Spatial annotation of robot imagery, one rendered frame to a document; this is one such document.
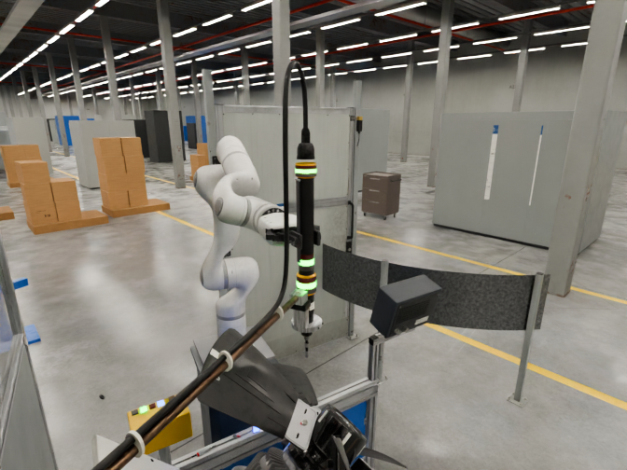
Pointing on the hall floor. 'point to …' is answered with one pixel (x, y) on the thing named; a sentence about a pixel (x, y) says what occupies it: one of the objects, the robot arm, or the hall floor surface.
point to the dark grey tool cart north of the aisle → (381, 193)
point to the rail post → (371, 428)
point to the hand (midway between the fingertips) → (305, 238)
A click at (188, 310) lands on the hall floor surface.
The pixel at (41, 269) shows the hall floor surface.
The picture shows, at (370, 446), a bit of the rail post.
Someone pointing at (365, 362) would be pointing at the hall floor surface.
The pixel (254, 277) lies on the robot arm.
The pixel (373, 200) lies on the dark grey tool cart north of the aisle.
